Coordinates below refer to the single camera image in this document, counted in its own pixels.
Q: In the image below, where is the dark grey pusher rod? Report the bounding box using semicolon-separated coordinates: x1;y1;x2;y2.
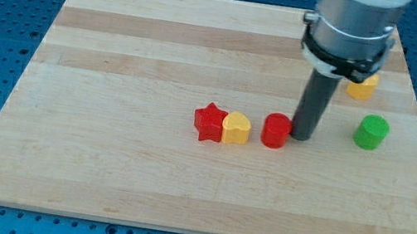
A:
290;69;341;141

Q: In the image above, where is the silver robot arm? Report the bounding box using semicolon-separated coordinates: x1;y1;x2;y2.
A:
290;0;412;141

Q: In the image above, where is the yellow hexagon block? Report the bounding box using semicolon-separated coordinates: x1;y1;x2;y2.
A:
346;74;380;100

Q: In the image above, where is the red cylinder block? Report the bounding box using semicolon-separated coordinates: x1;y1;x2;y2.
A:
260;113;293;149

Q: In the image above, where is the green cylinder block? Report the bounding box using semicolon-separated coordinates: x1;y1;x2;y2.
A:
352;115;390;151

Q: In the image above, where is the yellow heart block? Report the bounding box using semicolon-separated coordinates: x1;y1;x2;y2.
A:
221;111;252;145

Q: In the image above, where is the red star block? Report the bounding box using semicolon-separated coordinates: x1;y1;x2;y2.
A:
194;102;229;142

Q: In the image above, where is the wooden board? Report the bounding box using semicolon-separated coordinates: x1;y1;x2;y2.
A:
0;0;417;234

